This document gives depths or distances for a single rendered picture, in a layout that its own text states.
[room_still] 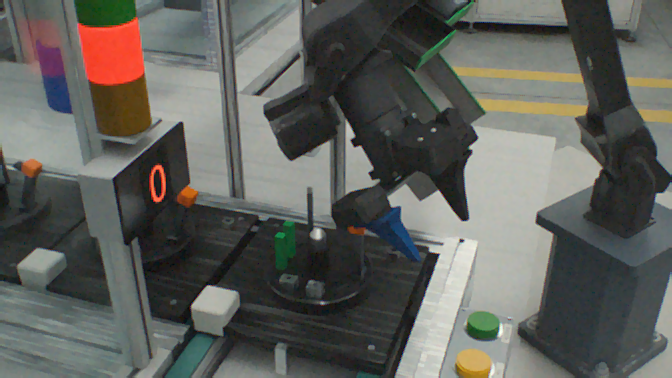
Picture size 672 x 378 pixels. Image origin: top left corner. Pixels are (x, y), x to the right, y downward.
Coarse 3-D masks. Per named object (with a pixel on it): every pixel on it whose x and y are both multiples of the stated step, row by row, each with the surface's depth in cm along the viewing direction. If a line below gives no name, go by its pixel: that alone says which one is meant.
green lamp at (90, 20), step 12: (84, 0) 60; (96, 0) 59; (108, 0) 60; (120, 0) 60; (132, 0) 62; (84, 12) 60; (96, 12) 60; (108, 12) 60; (120, 12) 61; (132, 12) 62; (84, 24) 61; (96, 24) 60; (108, 24) 61; (120, 24) 61
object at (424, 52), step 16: (320, 0) 100; (400, 16) 108; (416, 16) 108; (432, 16) 107; (384, 32) 98; (400, 32) 104; (416, 32) 106; (432, 32) 108; (448, 32) 107; (384, 48) 99; (400, 48) 98; (416, 48) 103; (432, 48) 100; (416, 64) 98
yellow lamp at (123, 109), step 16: (144, 80) 66; (96, 96) 64; (112, 96) 64; (128, 96) 64; (144, 96) 66; (96, 112) 65; (112, 112) 65; (128, 112) 65; (144, 112) 66; (112, 128) 65; (128, 128) 66; (144, 128) 67
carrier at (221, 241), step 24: (168, 216) 105; (192, 216) 108; (216, 216) 108; (240, 216) 108; (144, 240) 99; (168, 240) 99; (192, 240) 100; (216, 240) 103; (240, 240) 103; (144, 264) 96; (168, 264) 97; (192, 264) 98; (216, 264) 98; (168, 288) 94; (192, 288) 94; (168, 312) 90
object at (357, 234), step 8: (344, 232) 89; (352, 232) 88; (360, 232) 88; (352, 240) 89; (360, 240) 89; (352, 248) 90; (360, 248) 90; (352, 256) 91; (360, 256) 90; (352, 264) 91; (360, 264) 91; (360, 272) 92
